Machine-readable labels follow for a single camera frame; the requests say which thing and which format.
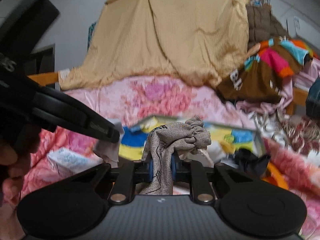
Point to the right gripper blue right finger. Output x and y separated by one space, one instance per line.
175 166

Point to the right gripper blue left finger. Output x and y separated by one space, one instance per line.
150 167

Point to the grey beige drawstring pouch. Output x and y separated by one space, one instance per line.
181 137

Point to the orange striped sock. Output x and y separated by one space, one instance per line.
273 176

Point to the person's left hand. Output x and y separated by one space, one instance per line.
18 166

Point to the dark window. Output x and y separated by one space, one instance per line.
40 61

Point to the white blue medicine box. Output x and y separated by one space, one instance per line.
68 163

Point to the pink floral bedsheet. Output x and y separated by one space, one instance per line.
135 98

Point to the brown multicolour striped garment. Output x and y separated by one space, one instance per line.
260 78

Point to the silver maroon brocade blanket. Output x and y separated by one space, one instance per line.
295 132

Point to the tan yellow quilt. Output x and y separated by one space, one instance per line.
199 41

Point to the blue denim jeans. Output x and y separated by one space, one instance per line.
313 101

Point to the lilac pink cloth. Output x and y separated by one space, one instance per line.
303 80

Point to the brown quilted jacket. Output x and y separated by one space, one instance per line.
263 25

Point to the wooden bed frame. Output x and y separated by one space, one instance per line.
45 79

